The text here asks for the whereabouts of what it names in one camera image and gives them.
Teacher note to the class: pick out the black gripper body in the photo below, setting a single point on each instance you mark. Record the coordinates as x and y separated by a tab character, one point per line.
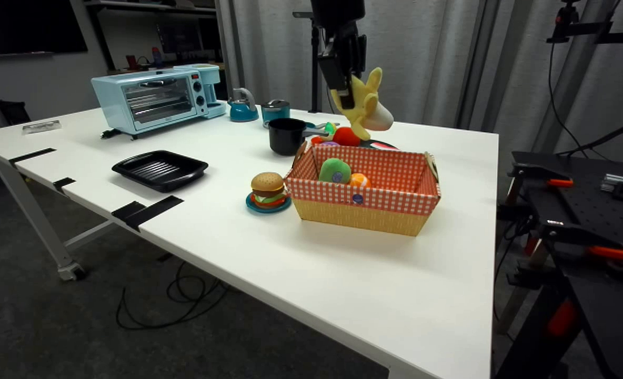
339	28

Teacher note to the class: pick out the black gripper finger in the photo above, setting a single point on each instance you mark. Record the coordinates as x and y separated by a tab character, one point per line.
360	66
333	73

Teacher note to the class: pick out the yellow banana plush toy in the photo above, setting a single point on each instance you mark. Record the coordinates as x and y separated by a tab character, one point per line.
367	107

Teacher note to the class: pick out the red tomato plush toy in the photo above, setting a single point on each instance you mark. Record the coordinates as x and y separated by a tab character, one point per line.
346	135

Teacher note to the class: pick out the black toy pot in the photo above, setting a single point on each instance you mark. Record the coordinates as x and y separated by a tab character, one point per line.
288	137

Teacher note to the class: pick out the teal toy kettle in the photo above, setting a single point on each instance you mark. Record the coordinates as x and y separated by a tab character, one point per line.
243	107

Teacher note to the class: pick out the green round plush toy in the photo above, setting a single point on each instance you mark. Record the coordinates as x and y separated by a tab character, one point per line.
335	170

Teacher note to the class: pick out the small orange plush toy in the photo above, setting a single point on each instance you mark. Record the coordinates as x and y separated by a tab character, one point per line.
359	179

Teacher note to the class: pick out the burger toy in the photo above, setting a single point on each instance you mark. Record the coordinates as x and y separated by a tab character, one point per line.
269	185

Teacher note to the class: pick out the orange checkered cardboard box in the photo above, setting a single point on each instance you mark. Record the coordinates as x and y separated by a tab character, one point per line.
367	202

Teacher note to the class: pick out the black tripod pole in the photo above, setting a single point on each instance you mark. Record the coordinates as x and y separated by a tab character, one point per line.
314	64

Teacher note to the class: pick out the teal round container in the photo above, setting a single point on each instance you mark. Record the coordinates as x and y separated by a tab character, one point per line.
276	111

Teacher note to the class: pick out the light grey curtain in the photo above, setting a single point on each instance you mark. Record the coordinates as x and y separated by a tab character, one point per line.
438	64

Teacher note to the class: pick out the teal small plate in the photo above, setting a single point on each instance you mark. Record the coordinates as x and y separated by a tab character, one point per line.
269	208

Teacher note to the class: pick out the light blue toaster oven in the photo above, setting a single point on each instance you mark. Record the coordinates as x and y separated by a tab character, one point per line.
157	97

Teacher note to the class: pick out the black baking tray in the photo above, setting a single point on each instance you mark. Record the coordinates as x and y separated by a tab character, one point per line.
158	169

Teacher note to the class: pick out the black tape strip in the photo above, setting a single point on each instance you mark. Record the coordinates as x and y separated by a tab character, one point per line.
30	157
147	210
65	184

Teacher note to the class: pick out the black metal cart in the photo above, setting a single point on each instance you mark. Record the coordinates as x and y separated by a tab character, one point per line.
592	295

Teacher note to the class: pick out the dark wall shelf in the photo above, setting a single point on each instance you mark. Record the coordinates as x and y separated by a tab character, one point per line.
151	11

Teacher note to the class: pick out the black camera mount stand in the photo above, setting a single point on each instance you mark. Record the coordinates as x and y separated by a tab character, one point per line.
577	28

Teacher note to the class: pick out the black wall monitor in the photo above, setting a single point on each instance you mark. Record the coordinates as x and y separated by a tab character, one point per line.
24	24

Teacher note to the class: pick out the white table leg frame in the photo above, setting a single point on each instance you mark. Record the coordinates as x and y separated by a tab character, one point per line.
38	223

